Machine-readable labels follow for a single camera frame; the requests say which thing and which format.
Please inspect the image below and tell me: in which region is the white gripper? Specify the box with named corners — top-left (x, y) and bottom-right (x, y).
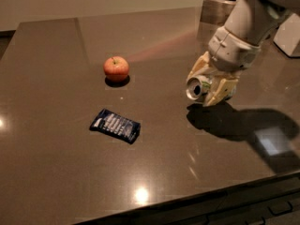
top-left (187, 26), bottom-right (261, 107)

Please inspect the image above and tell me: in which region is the white green 7up can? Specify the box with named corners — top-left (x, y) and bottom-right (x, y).
top-left (186, 75), bottom-right (211, 103)

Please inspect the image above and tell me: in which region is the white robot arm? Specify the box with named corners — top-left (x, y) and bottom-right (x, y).
top-left (186, 0), bottom-right (300, 107)

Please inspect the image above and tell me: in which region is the steel snack dispenser base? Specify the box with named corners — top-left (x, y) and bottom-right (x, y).
top-left (200, 0), bottom-right (236, 25)

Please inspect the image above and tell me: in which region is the red apple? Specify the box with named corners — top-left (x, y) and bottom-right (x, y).
top-left (103, 56), bottom-right (129, 83)

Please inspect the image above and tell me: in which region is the dark blue snack packet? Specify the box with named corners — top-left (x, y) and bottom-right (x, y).
top-left (89, 109), bottom-right (141, 144)

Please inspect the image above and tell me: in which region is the dark drawer handle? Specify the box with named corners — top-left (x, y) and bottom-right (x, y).
top-left (268, 202), bottom-right (293, 217)

